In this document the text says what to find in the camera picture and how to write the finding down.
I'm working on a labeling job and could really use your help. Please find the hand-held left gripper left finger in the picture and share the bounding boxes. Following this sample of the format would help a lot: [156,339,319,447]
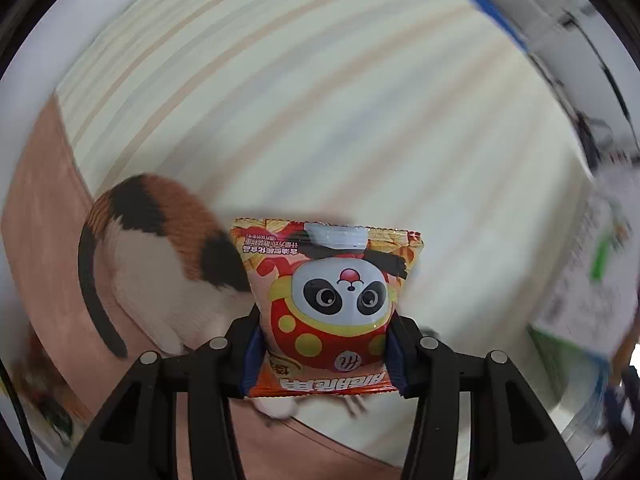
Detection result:
[60,305,264,480]

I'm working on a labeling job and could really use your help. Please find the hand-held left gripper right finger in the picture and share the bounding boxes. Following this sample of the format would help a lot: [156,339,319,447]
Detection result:
[385,312,584,480]

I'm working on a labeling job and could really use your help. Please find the orange panda snack packet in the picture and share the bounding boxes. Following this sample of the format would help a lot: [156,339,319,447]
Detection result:
[230,216,425,399]

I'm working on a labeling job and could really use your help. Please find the green white box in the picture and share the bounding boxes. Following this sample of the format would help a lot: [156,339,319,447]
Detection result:
[527,160,637,363]

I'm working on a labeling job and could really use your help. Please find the striped cat print cloth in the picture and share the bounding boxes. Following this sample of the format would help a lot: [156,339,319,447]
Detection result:
[0,0,597,480]

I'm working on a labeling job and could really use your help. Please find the blue strip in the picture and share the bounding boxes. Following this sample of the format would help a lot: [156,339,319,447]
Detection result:
[414,0,531,54]

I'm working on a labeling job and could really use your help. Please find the black cable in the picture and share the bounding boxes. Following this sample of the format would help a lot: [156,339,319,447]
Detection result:
[0,360,47,480]

